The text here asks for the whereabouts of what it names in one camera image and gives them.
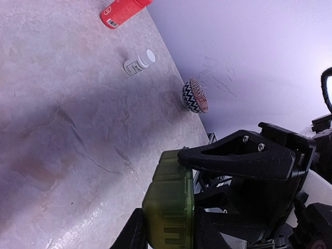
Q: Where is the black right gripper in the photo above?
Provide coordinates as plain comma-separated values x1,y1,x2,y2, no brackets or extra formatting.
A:
177,122,315,249

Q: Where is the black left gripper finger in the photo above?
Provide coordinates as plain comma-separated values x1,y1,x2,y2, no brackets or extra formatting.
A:
110,208,148,249

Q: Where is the green pill organizer box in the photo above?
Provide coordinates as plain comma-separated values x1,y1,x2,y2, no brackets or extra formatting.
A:
142,150,195,248

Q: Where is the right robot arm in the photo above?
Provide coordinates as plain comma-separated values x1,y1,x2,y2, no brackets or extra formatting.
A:
175,115,331,248

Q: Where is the small white pill bottle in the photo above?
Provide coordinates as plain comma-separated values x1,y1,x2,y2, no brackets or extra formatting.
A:
123,49,156,75

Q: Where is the orange pill bottle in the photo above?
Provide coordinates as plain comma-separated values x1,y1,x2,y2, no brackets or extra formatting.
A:
100,0,153,29

